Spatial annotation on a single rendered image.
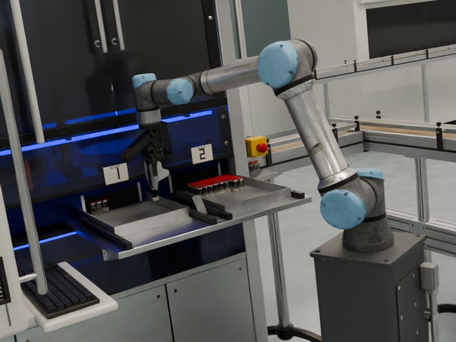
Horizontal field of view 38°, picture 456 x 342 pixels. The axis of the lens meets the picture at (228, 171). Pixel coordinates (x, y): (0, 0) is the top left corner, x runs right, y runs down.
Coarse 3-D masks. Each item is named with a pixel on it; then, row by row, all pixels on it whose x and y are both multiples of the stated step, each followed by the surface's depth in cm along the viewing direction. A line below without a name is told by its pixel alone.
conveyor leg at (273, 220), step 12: (264, 180) 281; (276, 216) 284; (276, 228) 285; (276, 240) 286; (276, 252) 287; (276, 264) 288; (276, 276) 290; (276, 288) 292; (276, 300) 294; (288, 312) 295; (288, 324) 295
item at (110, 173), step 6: (108, 168) 227; (114, 168) 228; (120, 168) 229; (126, 168) 230; (108, 174) 227; (114, 174) 228; (120, 174) 229; (126, 174) 230; (108, 180) 227; (114, 180) 228; (120, 180) 229
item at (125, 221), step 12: (132, 204) 240; (144, 204) 238; (156, 204) 236; (168, 204) 227; (180, 204) 219; (84, 216) 226; (96, 216) 230; (108, 216) 228; (120, 216) 226; (132, 216) 224; (144, 216) 222; (156, 216) 209; (168, 216) 212; (180, 216) 214; (108, 228) 207; (120, 228) 203; (132, 228) 206; (144, 228) 208
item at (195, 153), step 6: (210, 144) 246; (192, 150) 243; (198, 150) 244; (204, 150) 245; (210, 150) 246; (192, 156) 243; (198, 156) 244; (204, 156) 245; (210, 156) 247; (198, 162) 244
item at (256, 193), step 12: (252, 180) 243; (180, 192) 237; (240, 192) 239; (252, 192) 236; (264, 192) 235; (276, 192) 221; (288, 192) 224; (216, 204) 215; (228, 204) 212; (240, 204) 214; (252, 204) 217; (264, 204) 219
